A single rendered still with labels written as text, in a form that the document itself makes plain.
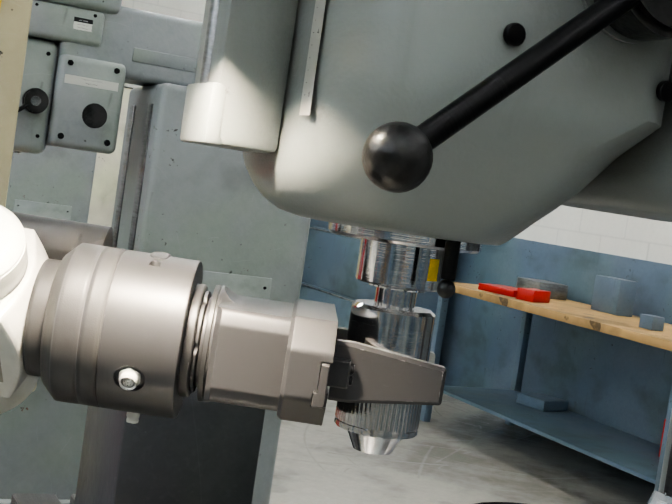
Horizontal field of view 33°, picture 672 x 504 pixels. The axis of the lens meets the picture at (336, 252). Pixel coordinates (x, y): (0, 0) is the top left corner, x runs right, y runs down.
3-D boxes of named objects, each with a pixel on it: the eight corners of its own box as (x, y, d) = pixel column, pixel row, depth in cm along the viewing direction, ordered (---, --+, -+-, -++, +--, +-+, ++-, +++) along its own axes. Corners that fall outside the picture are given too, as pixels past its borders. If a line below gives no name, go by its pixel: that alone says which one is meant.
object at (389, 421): (434, 437, 63) (450, 332, 62) (378, 442, 59) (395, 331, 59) (372, 416, 66) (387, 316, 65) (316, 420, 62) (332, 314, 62)
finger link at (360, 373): (437, 414, 60) (323, 396, 60) (447, 355, 60) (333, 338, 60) (441, 420, 59) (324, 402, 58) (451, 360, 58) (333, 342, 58)
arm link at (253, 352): (344, 290, 56) (106, 253, 55) (315, 478, 56) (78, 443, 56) (338, 271, 68) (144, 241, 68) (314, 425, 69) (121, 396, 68)
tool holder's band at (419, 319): (450, 332, 62) (453, 314, 62) (395, 331, 59) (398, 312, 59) (387, 316, 65) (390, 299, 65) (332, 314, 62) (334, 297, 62)
